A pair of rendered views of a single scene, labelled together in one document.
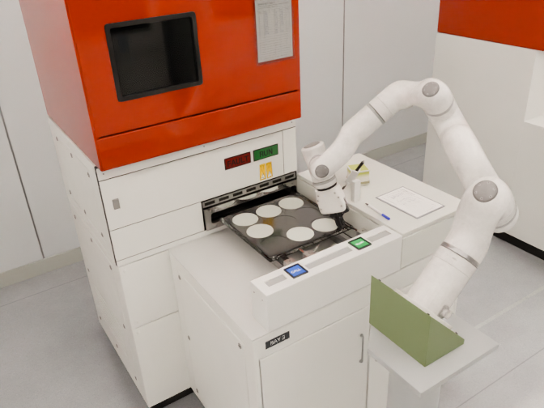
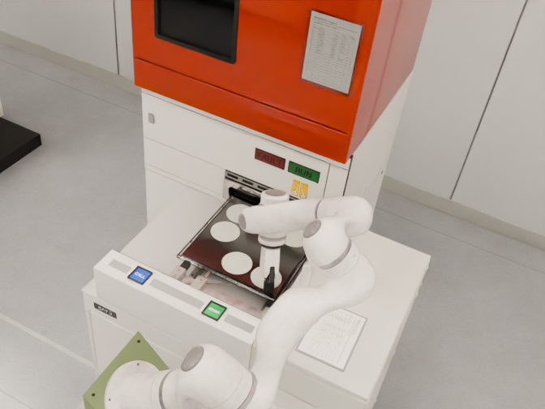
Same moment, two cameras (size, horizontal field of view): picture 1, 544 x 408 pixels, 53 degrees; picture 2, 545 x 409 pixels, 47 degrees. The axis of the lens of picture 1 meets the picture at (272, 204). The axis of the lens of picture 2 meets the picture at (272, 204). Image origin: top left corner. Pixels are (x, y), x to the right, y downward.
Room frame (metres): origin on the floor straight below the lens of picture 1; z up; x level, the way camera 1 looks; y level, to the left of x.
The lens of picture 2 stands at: (0.94, -1.29, 2.41)
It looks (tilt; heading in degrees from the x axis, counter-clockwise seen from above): 41 degrees down; 53
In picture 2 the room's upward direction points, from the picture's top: 8 degrees clockwise
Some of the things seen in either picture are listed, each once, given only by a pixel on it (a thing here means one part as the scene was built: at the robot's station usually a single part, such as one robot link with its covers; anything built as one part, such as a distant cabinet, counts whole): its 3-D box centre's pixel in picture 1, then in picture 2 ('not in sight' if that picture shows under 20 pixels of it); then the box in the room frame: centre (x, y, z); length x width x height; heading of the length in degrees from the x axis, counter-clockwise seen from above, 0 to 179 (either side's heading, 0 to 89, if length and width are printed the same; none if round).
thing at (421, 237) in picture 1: (377, 203); (346, 311); (1.93, -0.42, 0.89); 0.62 x 0.35 x 0.14; 32
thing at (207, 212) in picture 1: (252, 203); (276, 208); (1.98, 0.08, 0.89); 0.44 x 0.02 x 0.10; 122
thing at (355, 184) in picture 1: (353, 183); (310, 265); (1.85, -0.31, 1.03); 0.06 x 0.04 x 0.13; 32
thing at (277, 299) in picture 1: (329, 274); (177, 308); (1.47, -0.18, 0.89); 0.55 x 0.09 x 0.14; 122
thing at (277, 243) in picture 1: (283, 222); (252, 243); (1.81, -0.04, 0.90); 0.34 x 0.34 x 0.01; 31
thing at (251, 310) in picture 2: not in sight; (216, 303); (1.59, -0.20, 0.87); 0.36 x 0.08 x 0.03; 122
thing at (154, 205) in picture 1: (209, 187); (238, 162); (1.90, 0.24, 1.02); 0.82 x 0.03 x 0.40; 122
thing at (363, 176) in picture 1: (358, 175); not in sight; (1.98, -0.35, 1.00); 0.07 x 0.07 x 0.07; 11
